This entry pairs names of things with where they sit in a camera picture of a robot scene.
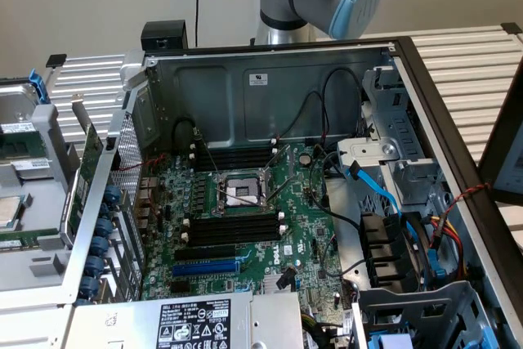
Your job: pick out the green Dell motherboard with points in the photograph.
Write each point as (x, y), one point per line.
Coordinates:
(302, 218)

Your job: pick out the long blue expansion slot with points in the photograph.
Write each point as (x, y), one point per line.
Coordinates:
(204, 270)

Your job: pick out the thin metal locking lever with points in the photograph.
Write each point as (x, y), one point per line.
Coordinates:
(208, 152)
(281, 191)

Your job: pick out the grey power supply unit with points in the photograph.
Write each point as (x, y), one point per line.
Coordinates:
(135, 324)

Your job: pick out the silver CPU socket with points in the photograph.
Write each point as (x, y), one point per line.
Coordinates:
(241, 193)

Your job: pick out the green expansion card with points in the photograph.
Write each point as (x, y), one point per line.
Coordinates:
(88, 161)

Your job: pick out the blue plastic disk tab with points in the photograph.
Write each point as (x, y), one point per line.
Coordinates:
(37, 85)

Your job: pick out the silver coin battery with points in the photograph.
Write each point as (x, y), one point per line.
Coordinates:
(305, 158)

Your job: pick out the black plastic fan shroud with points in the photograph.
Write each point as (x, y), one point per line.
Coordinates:
(384, 242)

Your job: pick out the grey parts rack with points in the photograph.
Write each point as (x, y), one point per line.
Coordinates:
(45, 132)

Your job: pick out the black table end cap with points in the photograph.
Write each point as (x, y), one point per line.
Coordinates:
(511, 28)
(56, 61)

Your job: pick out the metal port block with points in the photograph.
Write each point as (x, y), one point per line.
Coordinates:
(148, 202)

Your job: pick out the open grey PC case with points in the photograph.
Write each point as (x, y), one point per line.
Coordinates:
(286, 120)

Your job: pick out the blue slot retention clip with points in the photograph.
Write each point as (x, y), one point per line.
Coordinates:
(95, 266)
(111, 195)
(104, 226)
(88, 285)
(99, 245)

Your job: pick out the grey plastic drive cage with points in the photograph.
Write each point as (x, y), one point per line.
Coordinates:
(429, 304)

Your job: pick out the short black expansion slot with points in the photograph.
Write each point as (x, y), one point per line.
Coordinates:
(180, 287)

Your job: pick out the black framed monitor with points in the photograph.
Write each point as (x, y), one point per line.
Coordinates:
(488, 165)

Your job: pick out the metal socket cover frame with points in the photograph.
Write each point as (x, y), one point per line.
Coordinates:
(292, 159)

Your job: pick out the grey metal disk bay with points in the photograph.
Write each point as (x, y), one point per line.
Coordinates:
(408, 128)

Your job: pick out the silver chipset heatsink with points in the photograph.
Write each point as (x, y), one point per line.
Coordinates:
(269, 283)

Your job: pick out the white sticker label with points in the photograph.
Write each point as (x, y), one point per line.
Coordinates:
(257, 79)

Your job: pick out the long black expansion slot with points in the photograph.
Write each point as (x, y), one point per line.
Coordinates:
(204, 253)

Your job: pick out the silver CPU chip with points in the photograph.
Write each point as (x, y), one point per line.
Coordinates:
(8, 214)

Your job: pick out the black box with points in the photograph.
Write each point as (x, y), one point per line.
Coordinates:
(159, 34)

